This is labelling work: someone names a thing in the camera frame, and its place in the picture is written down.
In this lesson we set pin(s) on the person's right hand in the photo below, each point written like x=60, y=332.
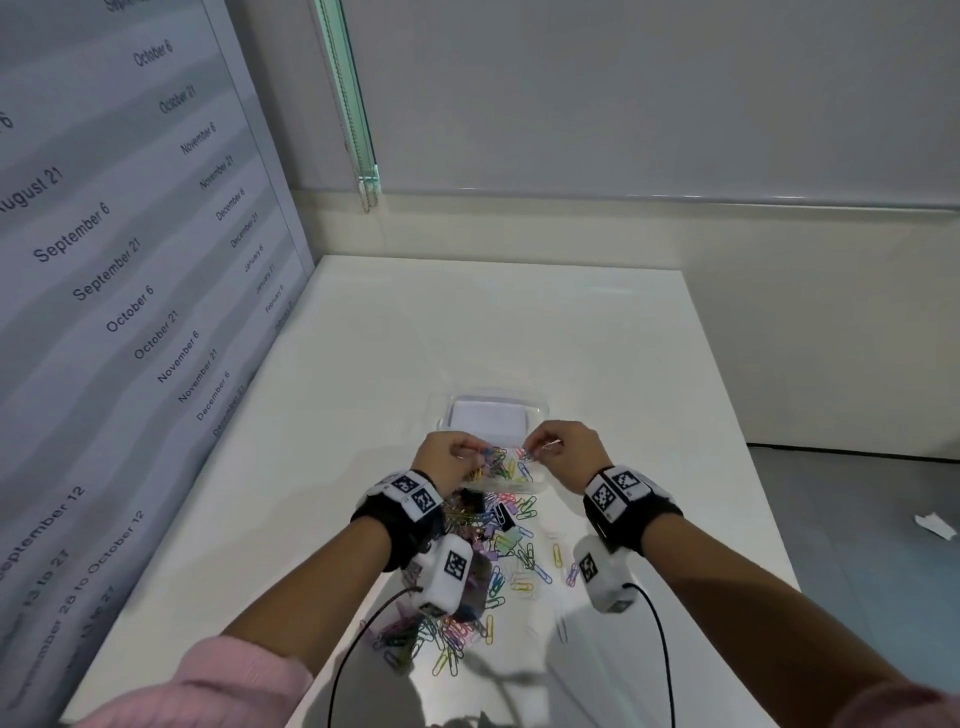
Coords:
x=574, y=454

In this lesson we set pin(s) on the person's left hand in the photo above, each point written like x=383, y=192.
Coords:
x=439, y=461

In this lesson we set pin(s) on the person's left fingers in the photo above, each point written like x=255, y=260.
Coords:
x=466, y=450

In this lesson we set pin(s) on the person's right fingers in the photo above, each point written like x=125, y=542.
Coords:
x=541, y=439

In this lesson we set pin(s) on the pink paper clip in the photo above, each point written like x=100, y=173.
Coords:
x=550, y=447

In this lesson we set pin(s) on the blue paper clip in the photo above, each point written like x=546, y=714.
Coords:
x=486, y=453

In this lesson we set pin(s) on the person's right forearm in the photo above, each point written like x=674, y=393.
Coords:
x=750, y=592

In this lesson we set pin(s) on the person's left forearm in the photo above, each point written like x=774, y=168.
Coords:
x=315, y=600

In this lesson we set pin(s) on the clear plastic box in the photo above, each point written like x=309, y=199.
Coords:
x=491, y=409

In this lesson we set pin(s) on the black binder clip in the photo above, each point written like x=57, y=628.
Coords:
x=466, y=501

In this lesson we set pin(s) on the black left wrist band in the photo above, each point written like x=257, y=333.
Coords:
x=379, y=514

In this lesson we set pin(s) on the black wrist band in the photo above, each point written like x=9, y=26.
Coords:
x=379, y=514
x=637, y=514

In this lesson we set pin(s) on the pile of coloured paper clips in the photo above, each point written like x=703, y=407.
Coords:
x=517, y=555

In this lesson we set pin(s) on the black right wrist band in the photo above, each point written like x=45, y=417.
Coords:
x=637, y=514

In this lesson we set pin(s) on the pink left sleeve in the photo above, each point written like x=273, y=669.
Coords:
x=217, y=686

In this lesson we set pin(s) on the pink sleeve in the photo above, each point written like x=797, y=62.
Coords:
x=217, y=686
x=900, y=709

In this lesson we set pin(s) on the green glass panel edge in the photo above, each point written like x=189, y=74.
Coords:
x=352, y=97

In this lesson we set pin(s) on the grey calendar poster board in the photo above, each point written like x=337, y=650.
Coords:
x=112, y=300

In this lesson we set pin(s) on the white paper scrap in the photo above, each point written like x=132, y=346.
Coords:
x=936, y=524

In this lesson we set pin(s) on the pink right sleeve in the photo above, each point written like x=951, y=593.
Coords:
x=900, y=709

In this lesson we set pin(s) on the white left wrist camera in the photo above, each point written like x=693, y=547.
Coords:
x=446, y=574

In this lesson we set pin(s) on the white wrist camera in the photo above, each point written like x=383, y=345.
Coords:
x=446, y=574
x=604, y=574

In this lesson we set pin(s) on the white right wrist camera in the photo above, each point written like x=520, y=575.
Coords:
x=604, y=574

